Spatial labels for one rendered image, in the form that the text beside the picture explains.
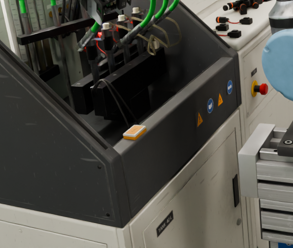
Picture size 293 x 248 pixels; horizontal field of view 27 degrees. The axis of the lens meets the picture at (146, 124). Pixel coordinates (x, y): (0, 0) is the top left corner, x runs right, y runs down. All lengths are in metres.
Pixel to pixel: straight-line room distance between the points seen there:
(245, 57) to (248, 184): 0.77
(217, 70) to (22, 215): 0.64
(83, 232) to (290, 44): 0.71
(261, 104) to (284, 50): 1.15
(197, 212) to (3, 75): 0.65
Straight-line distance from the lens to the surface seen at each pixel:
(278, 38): 0.88
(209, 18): 2.09
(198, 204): 1.64
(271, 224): 1.18
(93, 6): 1.33
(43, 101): 1.28
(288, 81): 0.90
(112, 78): 1.62
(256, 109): 1.99
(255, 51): 1.94
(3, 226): 1.56
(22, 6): 1.69
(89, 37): 1.44
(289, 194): 1.13
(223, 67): 1.71
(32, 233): 1.50
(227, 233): 1.87
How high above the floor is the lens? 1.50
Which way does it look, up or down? 23 degrees down
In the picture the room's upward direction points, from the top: 8 degrees counter-clockwise
